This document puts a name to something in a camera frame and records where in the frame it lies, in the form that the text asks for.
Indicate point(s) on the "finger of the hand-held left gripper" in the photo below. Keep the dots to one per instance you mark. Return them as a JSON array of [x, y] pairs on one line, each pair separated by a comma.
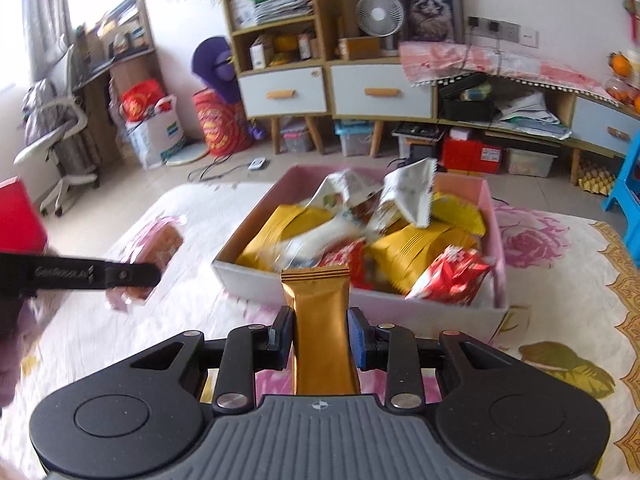
[[130, 275]]

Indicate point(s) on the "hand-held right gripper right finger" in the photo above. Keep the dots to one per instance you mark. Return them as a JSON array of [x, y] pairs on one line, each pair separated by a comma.
[[359, 337]]

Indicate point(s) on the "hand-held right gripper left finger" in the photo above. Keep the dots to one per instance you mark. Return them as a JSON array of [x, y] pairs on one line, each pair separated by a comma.
[[282, 335]]

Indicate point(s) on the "bronze snack packet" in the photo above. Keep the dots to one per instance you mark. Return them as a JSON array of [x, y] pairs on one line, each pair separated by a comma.
[[320, 330]]

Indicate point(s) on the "pink cracker bar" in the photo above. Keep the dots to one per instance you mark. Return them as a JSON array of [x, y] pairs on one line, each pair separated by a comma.
[[155, 240]]

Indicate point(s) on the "pink cardboard box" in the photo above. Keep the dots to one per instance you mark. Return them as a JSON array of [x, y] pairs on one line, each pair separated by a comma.
[[240, 277]]

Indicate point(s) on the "large yellow snack packet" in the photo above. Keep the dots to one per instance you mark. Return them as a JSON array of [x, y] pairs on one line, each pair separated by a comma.
[[415, 255]]

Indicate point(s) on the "small white printed packet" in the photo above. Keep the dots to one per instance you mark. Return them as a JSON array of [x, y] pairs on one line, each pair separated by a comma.
[[320, 240]]

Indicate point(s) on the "red pyramid candy packet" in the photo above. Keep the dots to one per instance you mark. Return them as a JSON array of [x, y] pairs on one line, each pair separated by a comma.
[[450, 275]]

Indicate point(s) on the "grey white snack packet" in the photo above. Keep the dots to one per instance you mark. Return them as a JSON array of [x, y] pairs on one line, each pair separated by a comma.
[[405, 190]]

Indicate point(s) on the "person's left hand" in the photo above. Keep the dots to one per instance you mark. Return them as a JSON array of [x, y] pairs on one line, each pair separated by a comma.
[[15, 355]]

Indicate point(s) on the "round white base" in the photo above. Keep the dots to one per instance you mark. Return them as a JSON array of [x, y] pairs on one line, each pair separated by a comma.
[[187, 155]]

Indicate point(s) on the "white shopping bag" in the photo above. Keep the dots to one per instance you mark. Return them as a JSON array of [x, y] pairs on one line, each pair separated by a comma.
[[155, 135]]

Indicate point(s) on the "white office chair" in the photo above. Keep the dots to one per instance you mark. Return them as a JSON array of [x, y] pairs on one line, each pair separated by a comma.
[[55, 120]]

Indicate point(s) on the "red round bag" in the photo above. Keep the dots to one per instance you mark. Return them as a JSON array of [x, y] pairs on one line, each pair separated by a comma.
[[222, 125]]

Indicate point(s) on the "small black box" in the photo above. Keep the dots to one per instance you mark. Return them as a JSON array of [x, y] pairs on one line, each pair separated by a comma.
[[422, 154]]

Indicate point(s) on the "clear plastic storage box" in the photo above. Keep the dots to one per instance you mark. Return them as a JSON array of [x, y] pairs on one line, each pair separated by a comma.
[[297, 137], [354, 139], [529, 162]]

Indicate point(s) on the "black keyboard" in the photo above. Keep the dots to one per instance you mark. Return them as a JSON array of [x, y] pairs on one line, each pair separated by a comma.
[[417, 131]]

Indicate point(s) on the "red flat box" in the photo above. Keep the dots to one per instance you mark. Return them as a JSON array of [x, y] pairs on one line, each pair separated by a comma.
[[472, 155]]

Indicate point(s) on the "wooden desk with shelves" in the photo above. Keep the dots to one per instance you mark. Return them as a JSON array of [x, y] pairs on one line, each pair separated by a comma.
[[120, 60]]

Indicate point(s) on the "purple plush toy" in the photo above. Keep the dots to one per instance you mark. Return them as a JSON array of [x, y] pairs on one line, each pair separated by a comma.
[[215, 65]]

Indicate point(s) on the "tall wooden shelf cabinet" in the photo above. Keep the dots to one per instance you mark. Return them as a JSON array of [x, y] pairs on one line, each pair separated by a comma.
[[280, 95]]

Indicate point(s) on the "wooden drawer cabinet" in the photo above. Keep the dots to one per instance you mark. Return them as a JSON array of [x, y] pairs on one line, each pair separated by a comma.
[[380, 92]]

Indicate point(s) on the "black bag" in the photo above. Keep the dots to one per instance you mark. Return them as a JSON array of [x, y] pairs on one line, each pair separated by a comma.
[[467, 105]]

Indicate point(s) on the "grey curtain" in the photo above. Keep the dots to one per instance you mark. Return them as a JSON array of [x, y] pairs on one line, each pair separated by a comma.
[[45, 10]]

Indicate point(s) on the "pile of papers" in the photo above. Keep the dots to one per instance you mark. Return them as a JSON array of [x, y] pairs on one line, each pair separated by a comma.
[[530, 115]]

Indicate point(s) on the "egg tray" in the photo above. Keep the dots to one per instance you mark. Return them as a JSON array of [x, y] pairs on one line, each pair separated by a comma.
[[596, 180]]

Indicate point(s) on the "small white box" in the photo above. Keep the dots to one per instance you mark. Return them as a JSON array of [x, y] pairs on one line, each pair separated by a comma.
[[242, 12]]

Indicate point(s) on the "brown cardboard box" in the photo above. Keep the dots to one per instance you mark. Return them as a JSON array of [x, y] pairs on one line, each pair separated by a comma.
[[360, 47]]

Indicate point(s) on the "blue plastic stool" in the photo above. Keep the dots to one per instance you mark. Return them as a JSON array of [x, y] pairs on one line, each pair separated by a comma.
[[625, 185]]

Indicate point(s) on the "pink floral cloth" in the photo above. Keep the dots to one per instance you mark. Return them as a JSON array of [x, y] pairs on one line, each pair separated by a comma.
[[500, 65]]

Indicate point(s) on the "stack of documents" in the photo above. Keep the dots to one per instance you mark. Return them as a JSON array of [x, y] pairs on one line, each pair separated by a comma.
[[282, 5]]

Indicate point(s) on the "low wooden tv stand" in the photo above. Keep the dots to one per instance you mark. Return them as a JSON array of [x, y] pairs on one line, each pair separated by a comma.
[[600, 130]]

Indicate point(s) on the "small white desk fan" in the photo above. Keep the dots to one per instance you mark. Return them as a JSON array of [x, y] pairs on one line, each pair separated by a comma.
[[380, 17]]

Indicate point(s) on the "framed cat picture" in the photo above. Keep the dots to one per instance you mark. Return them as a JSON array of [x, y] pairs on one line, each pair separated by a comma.
[[425, 5]]

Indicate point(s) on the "jar of oranges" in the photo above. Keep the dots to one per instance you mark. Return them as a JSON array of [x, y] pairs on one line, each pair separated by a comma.
[[622, 91]]

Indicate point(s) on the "orange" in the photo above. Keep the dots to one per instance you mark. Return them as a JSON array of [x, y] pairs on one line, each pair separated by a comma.
[[620, 65]]

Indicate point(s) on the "red hanging ornament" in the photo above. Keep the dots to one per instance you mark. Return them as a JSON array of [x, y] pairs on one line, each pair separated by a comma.
[[632, 10]]

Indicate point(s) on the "white wall sockets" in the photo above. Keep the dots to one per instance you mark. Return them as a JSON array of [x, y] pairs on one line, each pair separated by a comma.
[[505, 30]]

